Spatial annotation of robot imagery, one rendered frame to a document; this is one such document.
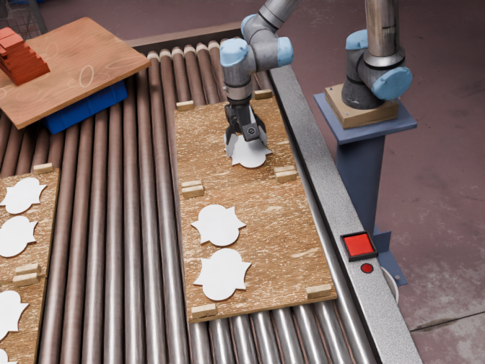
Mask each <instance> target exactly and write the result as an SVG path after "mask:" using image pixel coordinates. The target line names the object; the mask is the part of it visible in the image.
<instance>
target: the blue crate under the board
mask: <svg viewBox="0 0 485 364"><path fill-rule="evenodd" d="M127 97H128V93H127V91H126V86H125V84H124V81H123V79H122V80H121V81H119V82H116V83H114V84H112V85H110V86H108V87H106V88H104V89H102V90H100V91H98V92H96V93H93V94H91V95H89V96H87V97H85V98H83V99H81V100H79V101H77V102H75V103H73V104H71V105H68V106H66V107H65V108H62V109H61V110H58V111H56V112H55V113H52V114H50V115H48V116H46V117H44V118H42V119H40V121H41V122H42V123H43V124H44V125H45V127H46V128H47V129H48V130H49V131H50V132H51V133H52V134H57V133H58V132H60V131H63V130H64V129H67V128H69V127H70V126H73V125H74V124H77V123H79V122H80V121H82V120H84V119H86V118H88V117H90V116H92V115H94V114H96V113H98V112H100V111H102V110H104V109H106V108H108V107H110V106H112V105H114V104H116V103H118V102H120V101H122V100H124V99H126V98H127Z"/></svg>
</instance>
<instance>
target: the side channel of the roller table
mask: <svg viewBox="0 0 485 364"><path fill-rule="evenodd" d="M242 22H243V21H239V22H231V23H227V24H223V25H215V26H210V27H202V28H198V29H193V30H185V31H181V32H173V33H168V34H164V35H156V36H152V37H147V38H139V39H135V40H127V41H124V43H126V44H127V45H129V46H131V47H132V48H133V49H134V50H136V51H138V52H139V53H143V54H144V55H145V56H146V58H147V56H148V53H149V52H150V51H156V52H157V54H158V56H159V57H160V51H161V50H162V49H167V50H169V51H170V54H171V55H172V49H173V48H174V47H180V48H181V49H182V51H183V54H184V48H185V46H186V45H192V46H193V47H194V49H195V50H196V46H197V44H198V43H205V44H206V47H208V44H209V42H210V41H212V40H215V41H216V42H218V44H219V46H220V42H221V40H222V39H224V38H227V39H233V38H234V37H236V36H240V37H241V38H242V39H243V40H244V37H243V34H242V31H241V24H242Z"/></svg>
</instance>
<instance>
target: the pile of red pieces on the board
mask: <svg viewBox="0 0 485 364"><path fill-rule="evenodd" d="M0 69H1V70H2V71H3V72H4V73H5V74H6V75H7V76H8V77H9V78H10V79H11V80H12V81H13V83H15V84H16V86H20V85H22V84H24V83H26V82H29V81H31V80H33V79H35V78H38V77H40V76H42V75H44V74H47V73H48V72H51V71H50V69H49V68H48V65H47V62H45V61H44V60H43V59H42V58H41V56H39V55H38V54H37V53H36V52H35V51H34V50H33V49H31V47H29V45H28V44H26V42H25V41H24V40H23V39H22V38H21V37H20V36H18V34H16V32H15V31H13V30H12V29H11V28H10V27H5V28H3V29H1V30H0Z"/></svg>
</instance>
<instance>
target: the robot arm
mask: <svg viewBox="0 0 485 364"><path fill-rule="evenodd" d="M301 2H302V0H267V2H266V3H265V4H264V5H263V6H262V7H261V9H260V10H259V11H258V13H257V14H252V15H250V16H248V17H246V18H245V19H244V20H243V21H242V24H241V31H242V34H243V37H244V39H245V40H243V39H239V38H238V39H234V38H233V39H229V40H226V41H224V42H223V44H222V45H221V47H220V63H221V65H222V73H223V79H224V86H225V87H223V90H225V92H226V96H227V101H228V102H229V104H227V105H224V109H225V115H226V119H227V122H228V123H229V126H228V127H227V130H226V133H225V134H224V142H225V146H226V153H227V156H228V157H231V156H232V151H233V149H234V148H235V143H236V142H237V141H238V139H239V138H238V136H237V135H236V132H237V133H241V134H242V135H243V138H244V140H245V141H246V142H251V141H253V140H257V139H260V140H261V141H262V143H263V145H265V146H266V145H267V135H266V127H265V124H264V122H263V121H262V120H261V119H260V118H259V117H258V116H257V115H256V114H255V113H254V112H253V111H254V110H253V108H252V106H251V105H250V102H249V101H250V100H251V98H252V91H253V89H252V82H251V75H250V74H254V73H257V72H263V71H266V70H269V69H275V68H281V66H286V65H289V64H291V63H292V62H293V59H294V51H293V47H292V43H291V41H290V39H288V38H287V37H283V38H280V37H279V38H276V36H275V35H274V34H275V33H276V31H277V30H278V29H279V28H280V27H281V26H282V25H283V24H284V22H285V21H286V20H287V18H288V17H289V16H290V15H291V14H292V12H293V11H294V10H295V9H296V8H297V7H298V6H299V4H300V3H301ZM365 11H366V21H367V29H366V30H360V31H357V32H354V33H352V34H351V35H350V36H349V37H348V38H347V39H346V80H345V82H344V86H343V87H342V90H341V99H342V101H343V103H344V104H345V105H347V106H349V107H350V108H353V109H357V110H369V109H373V108H377V107H379V106H381V105H382V104H383V103H384V102H385V101H386V100H393V99H396V98H398V97H399V96H401V95H402V94H403V93H404V92H405V91H406V90H407V89H408V88H409V87H410V85H411V82H412V73H411V71H410V69H408V68H406V57H405V50H404V48H403V47H402V46H401V45H399V20H398V0H365ZM246 42H247V43H246ZM227 106H228V108H227Z"/></svg>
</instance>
